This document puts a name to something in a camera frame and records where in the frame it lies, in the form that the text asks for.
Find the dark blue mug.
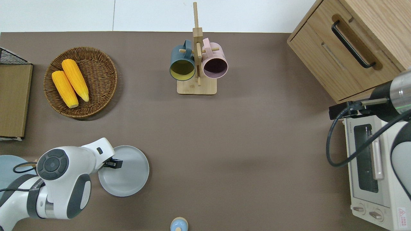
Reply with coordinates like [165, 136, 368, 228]
[170, 39, 196, 81]

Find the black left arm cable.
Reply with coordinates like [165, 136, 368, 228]
[0, 162, 39, 193]

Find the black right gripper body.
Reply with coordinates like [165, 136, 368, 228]
[329, 100, 365, 120]

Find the gray plate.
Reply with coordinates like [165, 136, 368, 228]
[98, 145, 150, 197]

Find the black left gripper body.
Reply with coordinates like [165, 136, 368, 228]
[103, 157, 123, 170]

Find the wooden cabinet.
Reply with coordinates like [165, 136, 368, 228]
[287, 0, 411, 103]

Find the blue wooden bell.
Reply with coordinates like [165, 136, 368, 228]
[170, 217, 188, 231]

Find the light blue plate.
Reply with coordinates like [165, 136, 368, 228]
[0, 155, 38, 200]

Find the wire and wood shelf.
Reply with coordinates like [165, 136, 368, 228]
[0, 47, 33, 141]

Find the pink mug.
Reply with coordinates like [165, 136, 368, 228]
[202, 38, 229, 79]

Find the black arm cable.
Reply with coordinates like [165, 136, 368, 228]
[0, 162, 39, 193]
[326, 102, 411, 167]

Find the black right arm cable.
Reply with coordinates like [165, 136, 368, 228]
[326, 102, 411, 167]

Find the brown wicker basket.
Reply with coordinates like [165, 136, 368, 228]
[44, 47, 118, 118]

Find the wooden mug tree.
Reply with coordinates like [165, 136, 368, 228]
[177, 2, 220, 95]

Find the yellow corn cob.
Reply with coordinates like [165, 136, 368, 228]
[61, 59, 90, 102]
[52, 71, 79, 108]

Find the black cabinet handle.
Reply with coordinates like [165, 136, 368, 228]
[331, 20, 376, 69]

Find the white toaster oven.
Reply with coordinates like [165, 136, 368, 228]
[343, 117, 411, 231]

